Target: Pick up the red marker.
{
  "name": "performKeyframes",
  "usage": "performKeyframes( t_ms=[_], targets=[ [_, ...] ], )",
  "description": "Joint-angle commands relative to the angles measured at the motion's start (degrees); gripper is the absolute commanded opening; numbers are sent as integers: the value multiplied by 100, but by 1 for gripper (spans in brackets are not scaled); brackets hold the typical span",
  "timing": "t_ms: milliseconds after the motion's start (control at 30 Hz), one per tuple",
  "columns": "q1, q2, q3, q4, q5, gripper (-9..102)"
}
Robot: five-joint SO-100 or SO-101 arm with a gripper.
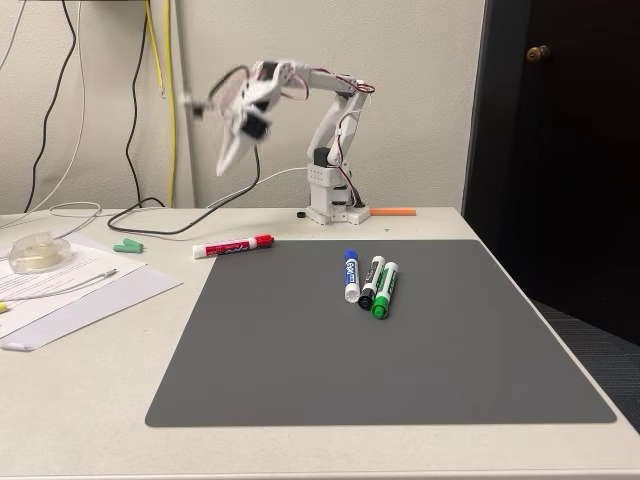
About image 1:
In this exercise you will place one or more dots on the clear plastic tape dispenser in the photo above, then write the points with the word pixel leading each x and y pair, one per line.
pixel 40 252

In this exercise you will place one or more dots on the blue dry erase marker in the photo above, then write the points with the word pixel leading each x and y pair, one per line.
pixel 352 272

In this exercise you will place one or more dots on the white mounted camera module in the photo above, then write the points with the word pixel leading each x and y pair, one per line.
pixel 195 106

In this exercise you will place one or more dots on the white wall trim strip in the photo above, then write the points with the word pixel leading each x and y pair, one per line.
pixel 185 160

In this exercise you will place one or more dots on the green dry erase marker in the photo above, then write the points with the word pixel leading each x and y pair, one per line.
pixel 386 287

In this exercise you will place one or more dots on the black dry erase marker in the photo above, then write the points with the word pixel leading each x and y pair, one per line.
pixel 372 277

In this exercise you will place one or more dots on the orange stick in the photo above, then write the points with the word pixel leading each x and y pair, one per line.
pixel 392 211

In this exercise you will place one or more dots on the red dry erase marker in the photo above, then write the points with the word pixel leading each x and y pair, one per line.
pixel 230 247

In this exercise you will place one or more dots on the brass door knob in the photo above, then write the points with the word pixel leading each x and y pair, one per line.
pixel 539 53

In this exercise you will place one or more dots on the dark door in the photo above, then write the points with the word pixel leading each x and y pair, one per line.
pixel 575 175

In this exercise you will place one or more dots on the white printed paper sheet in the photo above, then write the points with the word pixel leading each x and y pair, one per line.
pixel 100 262
pixel 125 295

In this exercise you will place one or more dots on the gray rectangular mat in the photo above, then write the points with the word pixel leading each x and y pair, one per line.
pixel 350 360

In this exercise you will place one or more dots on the mint green earplug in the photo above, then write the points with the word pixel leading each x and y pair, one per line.
pixel 119 247
pixel 134 245

